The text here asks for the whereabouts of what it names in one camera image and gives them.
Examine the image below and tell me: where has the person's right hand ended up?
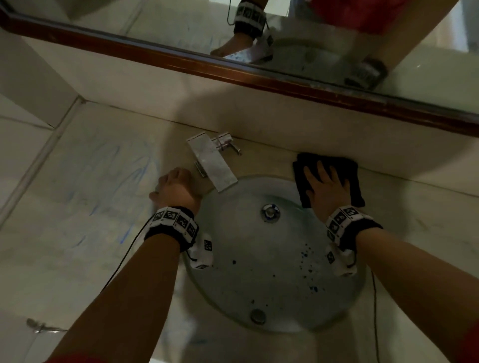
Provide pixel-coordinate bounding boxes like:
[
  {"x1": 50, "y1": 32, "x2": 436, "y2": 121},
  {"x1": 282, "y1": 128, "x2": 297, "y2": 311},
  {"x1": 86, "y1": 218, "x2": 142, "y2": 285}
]
[{"x1": 303, "y1": 161, "x2": 352, "y2": 224}]

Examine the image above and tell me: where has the person's left hand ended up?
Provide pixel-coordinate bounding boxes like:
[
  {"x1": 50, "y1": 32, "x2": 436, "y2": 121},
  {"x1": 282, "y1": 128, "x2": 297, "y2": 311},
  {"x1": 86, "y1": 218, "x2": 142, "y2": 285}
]
[{"x1": 149, "y1": 167, "x2": 203, "y2": 217}]

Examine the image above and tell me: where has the black cloth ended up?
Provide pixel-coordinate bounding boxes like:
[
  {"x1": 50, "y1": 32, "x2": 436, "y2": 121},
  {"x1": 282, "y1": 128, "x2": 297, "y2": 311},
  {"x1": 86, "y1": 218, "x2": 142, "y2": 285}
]
[{"x1": 292, "y1": 152, "x2": 366, "y2": 209}]

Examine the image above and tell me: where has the person's left forearm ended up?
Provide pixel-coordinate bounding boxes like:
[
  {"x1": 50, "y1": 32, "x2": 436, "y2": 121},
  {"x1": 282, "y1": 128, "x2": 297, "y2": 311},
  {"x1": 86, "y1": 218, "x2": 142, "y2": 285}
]
[{"x1": 46, "y1": 233, "x2": 181, "y2": 363}]

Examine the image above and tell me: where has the person's right forearm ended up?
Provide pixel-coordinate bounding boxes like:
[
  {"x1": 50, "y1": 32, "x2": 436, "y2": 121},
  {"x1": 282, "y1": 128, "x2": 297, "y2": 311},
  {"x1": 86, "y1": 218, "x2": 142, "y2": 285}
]
[{"x1": 355, "y1": 227, "x2": 479, "y2": 363}]

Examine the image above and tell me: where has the chrome sink drain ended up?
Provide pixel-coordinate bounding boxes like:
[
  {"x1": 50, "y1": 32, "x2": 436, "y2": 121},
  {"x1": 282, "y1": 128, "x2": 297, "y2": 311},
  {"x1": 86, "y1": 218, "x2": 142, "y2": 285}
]
[{"x1": 260, "y1": 203, "x2": 281, "y2": 224}]

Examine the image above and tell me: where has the white oval sink basin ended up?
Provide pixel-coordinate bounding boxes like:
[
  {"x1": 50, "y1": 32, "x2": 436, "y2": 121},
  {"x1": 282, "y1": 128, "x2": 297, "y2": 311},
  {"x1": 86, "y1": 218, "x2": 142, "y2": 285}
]
[{"x1": 183, "y1": 176, "x2": 367, "y2": 334}]

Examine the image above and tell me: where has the black wristband with white markers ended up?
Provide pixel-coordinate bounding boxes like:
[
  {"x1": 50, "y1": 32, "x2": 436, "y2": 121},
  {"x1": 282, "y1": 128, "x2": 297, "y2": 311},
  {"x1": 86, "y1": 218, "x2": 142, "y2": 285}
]
[
  {"x1": 324, "y1": 205, "x2": 384, "y2": 252},
  {"x1": 144, "y1": 206, "x2": 200, "y2": 253}
]

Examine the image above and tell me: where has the chrome faucet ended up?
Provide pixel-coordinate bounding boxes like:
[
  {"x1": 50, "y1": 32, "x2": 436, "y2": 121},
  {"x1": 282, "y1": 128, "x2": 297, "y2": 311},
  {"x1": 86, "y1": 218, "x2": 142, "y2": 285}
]
[{"x1": 186, "y1": 131, "x2": 243, "y2": 193}]

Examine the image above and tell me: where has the wood framed mirror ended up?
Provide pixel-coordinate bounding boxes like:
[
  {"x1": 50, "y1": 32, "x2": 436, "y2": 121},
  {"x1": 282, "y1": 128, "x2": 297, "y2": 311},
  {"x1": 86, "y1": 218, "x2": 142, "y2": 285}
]
[{"x1": 0, "y1": 0, "x2": 479, "y2": 138}]

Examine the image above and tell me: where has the red shirt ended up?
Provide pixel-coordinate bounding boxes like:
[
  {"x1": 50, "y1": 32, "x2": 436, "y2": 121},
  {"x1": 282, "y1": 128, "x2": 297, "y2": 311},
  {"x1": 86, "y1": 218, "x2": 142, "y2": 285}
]
[{"x1": 44, "y1": 321, "x2": 479, "y2": 363}]

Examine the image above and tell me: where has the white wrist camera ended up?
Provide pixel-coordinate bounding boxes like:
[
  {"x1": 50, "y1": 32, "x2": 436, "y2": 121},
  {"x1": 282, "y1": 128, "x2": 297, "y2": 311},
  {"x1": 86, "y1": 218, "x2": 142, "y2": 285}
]
[
  {"x1": 186, "y1": 232, "x2": 214, "y2": 271},
  {"x1": 325, "y1": 245, "x2": 358, "y2": 278}
]

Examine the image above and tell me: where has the black cable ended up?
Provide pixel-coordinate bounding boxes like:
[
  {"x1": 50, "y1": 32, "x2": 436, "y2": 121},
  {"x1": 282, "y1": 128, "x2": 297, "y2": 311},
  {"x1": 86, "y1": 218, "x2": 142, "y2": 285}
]
[
  {"x1": 101, "y1": 215, "x2": 156, "y2": 292},
  {"x1": 370, "y1": 270, "x2": 382, "y2": 363}
]

